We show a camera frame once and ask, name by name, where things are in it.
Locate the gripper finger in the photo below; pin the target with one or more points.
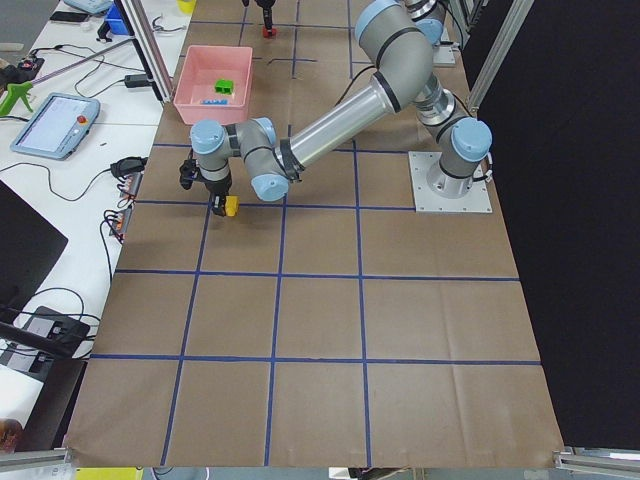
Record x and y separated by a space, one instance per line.
268 18
218 205

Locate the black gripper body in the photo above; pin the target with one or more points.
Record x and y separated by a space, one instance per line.
217 188
268 18

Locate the yellow toy block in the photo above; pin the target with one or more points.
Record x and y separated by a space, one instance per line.
232 205

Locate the green toy block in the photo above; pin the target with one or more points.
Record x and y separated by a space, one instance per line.
224 86

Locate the blue toy block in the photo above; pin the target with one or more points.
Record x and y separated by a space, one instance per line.
215 102

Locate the pink plastic box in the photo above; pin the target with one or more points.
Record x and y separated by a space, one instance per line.
202 67

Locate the yellow tape roll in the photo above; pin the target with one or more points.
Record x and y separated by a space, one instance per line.
186 6

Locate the black power adapter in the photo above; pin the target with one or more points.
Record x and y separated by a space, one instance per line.
136 81

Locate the blue storage bin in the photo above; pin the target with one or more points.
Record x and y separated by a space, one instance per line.
114 22

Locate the teach pendant tablet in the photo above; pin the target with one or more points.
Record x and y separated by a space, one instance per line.
58 126

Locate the black monitor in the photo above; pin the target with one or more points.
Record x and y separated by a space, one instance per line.
30 248

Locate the aluminium frame post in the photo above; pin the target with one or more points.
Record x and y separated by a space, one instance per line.
138 26

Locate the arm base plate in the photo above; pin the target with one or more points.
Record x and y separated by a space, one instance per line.
435 192
444 55

